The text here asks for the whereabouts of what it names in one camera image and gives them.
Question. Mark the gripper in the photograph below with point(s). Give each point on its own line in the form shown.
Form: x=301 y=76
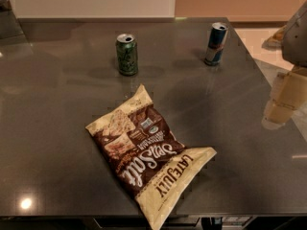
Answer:
x=295 y=40

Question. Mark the brown Late July chip bag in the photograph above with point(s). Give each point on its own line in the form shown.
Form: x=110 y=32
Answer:
x=152 y=165

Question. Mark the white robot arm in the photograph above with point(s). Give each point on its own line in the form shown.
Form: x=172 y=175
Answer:
x=294 y=41

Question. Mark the blue silver redbull can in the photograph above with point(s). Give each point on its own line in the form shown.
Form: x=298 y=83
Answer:
x=216 y=43

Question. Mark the green soda can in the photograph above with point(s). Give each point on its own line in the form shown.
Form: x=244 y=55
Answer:
x=126 y=49

